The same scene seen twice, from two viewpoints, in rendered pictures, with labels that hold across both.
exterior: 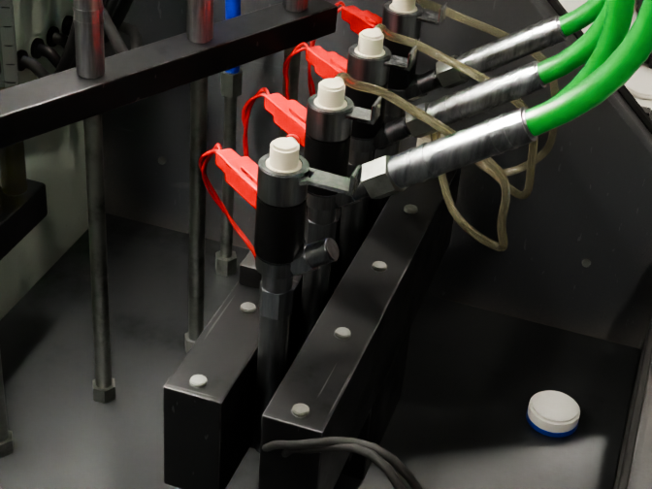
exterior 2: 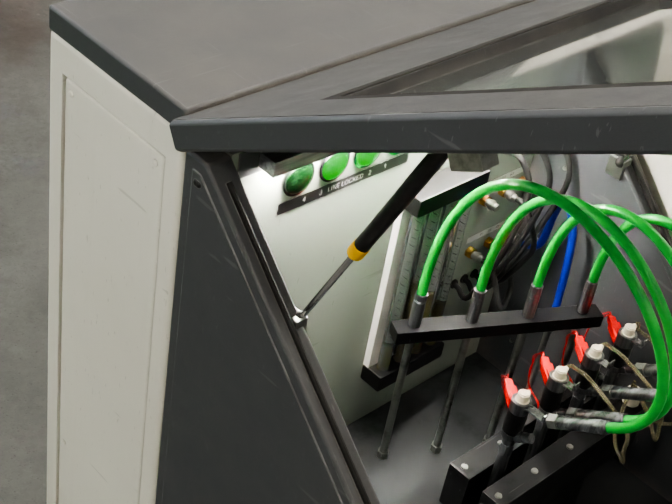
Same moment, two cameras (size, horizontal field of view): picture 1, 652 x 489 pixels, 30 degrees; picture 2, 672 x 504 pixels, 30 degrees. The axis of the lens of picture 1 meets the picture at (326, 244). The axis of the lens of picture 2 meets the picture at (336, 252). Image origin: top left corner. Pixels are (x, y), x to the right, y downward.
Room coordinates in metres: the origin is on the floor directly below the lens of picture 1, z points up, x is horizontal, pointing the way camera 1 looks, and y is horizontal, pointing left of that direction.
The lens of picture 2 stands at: (-0.67, -0.24, 2.24)
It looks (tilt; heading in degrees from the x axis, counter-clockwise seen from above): 37 degrees down; 25
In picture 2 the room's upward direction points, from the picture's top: 10 degrees clockwise
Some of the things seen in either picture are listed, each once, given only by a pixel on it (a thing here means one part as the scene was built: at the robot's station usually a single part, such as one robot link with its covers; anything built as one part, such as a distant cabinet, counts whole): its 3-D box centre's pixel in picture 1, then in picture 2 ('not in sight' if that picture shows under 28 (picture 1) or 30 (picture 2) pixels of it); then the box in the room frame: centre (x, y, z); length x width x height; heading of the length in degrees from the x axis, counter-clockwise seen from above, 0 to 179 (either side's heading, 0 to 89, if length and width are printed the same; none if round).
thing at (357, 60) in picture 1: (371, 191); (581, 411); (0.72, -0.03, 1.01); 0.05 x 0.03 x 0.21; 74
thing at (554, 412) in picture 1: (553, 412); not in sight; (0.71, -0.18, 0.84); 0.04 x 0.04 x 0.01
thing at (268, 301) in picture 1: (291, 320); (510, 458); (0.57, 0.02, 1.01); 0.05 x 0.03 x 0.21; 74
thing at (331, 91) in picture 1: (331, 103); (559, 376); (0.65, 0.00, 1.12); 0.02 x 0.02 x 0.03
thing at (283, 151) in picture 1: (284, 164); (522, 399); (0.58, 0.03, 1.12); 0.02 x 0.02 x 0.03
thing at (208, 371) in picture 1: (327, 340); (540, 468); (0.69, -0.01, 0.91); 0.34 x 0.10 x 0.15; 164
